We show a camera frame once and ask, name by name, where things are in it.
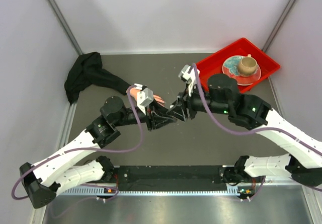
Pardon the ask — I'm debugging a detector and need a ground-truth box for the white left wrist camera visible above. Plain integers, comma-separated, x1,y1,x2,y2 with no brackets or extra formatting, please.
135,84,154,115

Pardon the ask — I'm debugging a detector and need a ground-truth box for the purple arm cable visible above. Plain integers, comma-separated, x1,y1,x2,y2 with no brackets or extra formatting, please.
11,85,144,202
191,62,322,201

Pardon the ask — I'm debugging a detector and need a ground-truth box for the black sleeve cloth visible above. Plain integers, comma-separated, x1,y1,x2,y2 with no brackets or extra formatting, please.
64,52,130,104

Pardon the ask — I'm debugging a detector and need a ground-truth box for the red plastic tray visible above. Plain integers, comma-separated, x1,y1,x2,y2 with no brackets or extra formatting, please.
197,38,280,93

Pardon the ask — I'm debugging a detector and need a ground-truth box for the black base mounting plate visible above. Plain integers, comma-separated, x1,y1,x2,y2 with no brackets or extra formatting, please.
85,165,255,191

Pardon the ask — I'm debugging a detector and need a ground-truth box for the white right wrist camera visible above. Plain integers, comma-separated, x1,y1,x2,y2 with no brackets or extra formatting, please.
178,65,197,97

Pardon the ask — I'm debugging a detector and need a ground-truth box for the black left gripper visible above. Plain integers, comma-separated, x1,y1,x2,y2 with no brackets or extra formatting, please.
114,97,177,131

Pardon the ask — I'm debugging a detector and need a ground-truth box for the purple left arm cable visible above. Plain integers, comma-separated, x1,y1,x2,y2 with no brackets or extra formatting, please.
11,85,144,202

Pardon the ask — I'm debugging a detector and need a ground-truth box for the red and teal plate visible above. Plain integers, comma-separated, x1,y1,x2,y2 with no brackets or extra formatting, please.
222,55,262,86

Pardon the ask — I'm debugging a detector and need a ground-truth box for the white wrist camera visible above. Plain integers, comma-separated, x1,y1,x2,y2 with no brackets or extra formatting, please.
178,65,197,97
135,84,154,115

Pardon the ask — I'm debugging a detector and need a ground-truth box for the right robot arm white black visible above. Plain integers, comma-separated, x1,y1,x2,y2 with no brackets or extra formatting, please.
170,72,321,191

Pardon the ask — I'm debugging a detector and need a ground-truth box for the mannequin hand with long nails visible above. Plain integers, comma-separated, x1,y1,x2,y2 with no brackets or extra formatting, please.
129,88,166,107

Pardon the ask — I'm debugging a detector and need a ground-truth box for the beige nail polish bottle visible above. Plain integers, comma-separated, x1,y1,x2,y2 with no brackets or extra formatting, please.
169,114,178,122

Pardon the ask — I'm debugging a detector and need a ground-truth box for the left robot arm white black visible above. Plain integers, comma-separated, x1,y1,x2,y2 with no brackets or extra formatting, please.
19,97,176,209

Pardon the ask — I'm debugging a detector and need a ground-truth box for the beige ceramic cup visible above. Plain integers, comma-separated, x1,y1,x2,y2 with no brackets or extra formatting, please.
237,54,258,77

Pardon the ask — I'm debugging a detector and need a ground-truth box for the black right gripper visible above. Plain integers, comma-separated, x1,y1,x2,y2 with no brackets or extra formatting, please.
167,83,230,123

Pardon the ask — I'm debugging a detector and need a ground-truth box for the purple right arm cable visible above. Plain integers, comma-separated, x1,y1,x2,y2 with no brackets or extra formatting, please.
191,62,322,201

